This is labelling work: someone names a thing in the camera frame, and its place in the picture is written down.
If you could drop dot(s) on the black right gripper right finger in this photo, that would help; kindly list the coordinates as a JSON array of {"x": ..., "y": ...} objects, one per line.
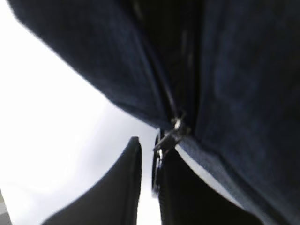
[{"x": 185, "y": 199}]

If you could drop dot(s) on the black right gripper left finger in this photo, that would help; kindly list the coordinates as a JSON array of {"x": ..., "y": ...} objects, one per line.
[{"x": 114, "y": 199}]

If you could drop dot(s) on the dark blue fabric bag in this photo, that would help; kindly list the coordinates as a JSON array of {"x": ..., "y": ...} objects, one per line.
[{"x": 219, "y": 79}]

